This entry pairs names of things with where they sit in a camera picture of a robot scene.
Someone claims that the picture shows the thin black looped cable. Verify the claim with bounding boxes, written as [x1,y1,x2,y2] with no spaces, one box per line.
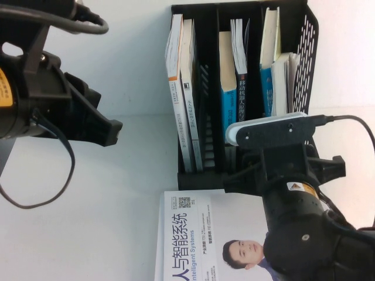
[0,109,76,209]

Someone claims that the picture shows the white car suspension book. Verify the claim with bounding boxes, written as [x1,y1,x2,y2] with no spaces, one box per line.
[271,52,302,116]

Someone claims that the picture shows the black right camera cable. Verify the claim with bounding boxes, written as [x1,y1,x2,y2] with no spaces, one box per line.
[315,114,375,165]

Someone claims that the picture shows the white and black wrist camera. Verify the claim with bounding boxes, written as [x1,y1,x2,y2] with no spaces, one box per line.
[224,112,316,150]

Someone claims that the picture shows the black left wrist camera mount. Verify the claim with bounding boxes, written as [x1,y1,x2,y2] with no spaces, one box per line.
[0,0,80,78]

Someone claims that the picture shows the white book with man portrait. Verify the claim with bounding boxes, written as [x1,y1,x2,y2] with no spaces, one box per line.
[154,190,282,281]

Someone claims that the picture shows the light blue spine book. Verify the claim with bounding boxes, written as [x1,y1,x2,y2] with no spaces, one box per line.
[219,31,238,173]

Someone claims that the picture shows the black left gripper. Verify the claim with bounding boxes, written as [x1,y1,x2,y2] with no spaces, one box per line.
[22,52,123,146]

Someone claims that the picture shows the black plastic book stand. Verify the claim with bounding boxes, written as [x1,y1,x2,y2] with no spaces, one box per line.
[171,0,320,194]

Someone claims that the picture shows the thick blue spine book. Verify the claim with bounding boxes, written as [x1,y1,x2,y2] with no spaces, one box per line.
[259,6,282,118]

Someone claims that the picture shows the white book orange spine band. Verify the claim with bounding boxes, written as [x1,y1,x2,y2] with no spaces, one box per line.
[165,13,194,173]

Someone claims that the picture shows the dark navy spine book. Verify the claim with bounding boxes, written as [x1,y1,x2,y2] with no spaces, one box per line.
[230,18,250,124]

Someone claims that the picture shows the thick grey camera cable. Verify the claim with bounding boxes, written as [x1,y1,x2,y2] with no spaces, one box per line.
[0,5,110,35]

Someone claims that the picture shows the white book grey spine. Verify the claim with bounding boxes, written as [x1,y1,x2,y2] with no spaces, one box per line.
[179,19,204,173]

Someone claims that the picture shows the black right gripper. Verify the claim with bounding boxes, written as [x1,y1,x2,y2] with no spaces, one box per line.
[224,142,347,196]

